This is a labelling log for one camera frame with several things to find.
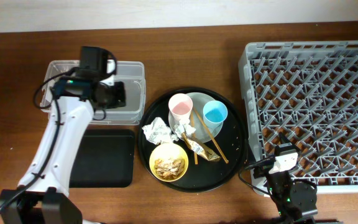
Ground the large white napkin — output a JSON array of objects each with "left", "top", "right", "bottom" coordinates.
[{"left": 142, "top": 117, "right": 179, "bottom": 145}]

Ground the pink cup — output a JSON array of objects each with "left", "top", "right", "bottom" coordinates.
[{"left": 168, "top": 93, "right": 193, "bottom": 121}]

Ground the gold snack wrapper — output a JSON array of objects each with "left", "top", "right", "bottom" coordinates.
[{"left": 181, "top": 133, "right": 221, "bottom": 162}]

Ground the yellow bowl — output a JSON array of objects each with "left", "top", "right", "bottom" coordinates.
[{"left": 149, "top": 143, "right": 189, "bottom": 182}]

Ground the food scraps and rice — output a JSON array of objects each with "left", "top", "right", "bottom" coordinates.
[{"left": 154, "top": 157, "right": 185, "bottom": 180}]

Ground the small white napkin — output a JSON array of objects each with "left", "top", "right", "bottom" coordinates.
[{"left": 173, "top": 119, "right": 196, "bottom": 138}]

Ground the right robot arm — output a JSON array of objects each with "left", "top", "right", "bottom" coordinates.
[{"left": 264, "top": 133, "right": 318, "bottom": 224}]

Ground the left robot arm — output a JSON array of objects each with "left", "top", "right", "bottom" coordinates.
[{"left": 0, "top": 46, "right": 126, "bottom": 223}]

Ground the clear plastic waste bin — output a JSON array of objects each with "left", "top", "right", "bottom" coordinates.
[{"left": 39, "top": 60, "right": 146, "bottom": 126}]

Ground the grey dishwasher rack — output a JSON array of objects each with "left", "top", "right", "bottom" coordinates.
[{"left": 238, "top": 40, "right": 358, "bottom": 194}]

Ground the black rectangular tray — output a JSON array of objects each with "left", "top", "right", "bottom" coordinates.
[{"left": 70, "top": 129, "right": 135, "bottom": 188}]

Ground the blue cup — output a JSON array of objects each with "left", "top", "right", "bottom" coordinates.
[{"left": 203, "top": 100, "right": 228, "bottom": 129}]

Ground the grey plate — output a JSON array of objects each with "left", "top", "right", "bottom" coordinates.
[{"left": 168, "top": 92, "right": 223, "bottom": 143}]

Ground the left wooden chopstick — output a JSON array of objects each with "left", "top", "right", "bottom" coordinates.
[{"left": 190, "top": 110, "right": 198, "bottom": 165}]

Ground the wooden chopstick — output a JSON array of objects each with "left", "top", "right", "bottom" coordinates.
[
  {"left": 190, "top": 110, "right": 198, "bottom": 165},
  {"left": 193, "top": 109, "right": 229, "bottom": 164}
]

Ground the right wooden chopstick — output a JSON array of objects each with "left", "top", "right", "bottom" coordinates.
[{"left": 193, "top": 109, "right": 229, "bottom": 164}]

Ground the round black serving tray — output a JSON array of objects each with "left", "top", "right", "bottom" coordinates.
[{"left": 140, "top": 87, "right": 249, "bottom": 192}]

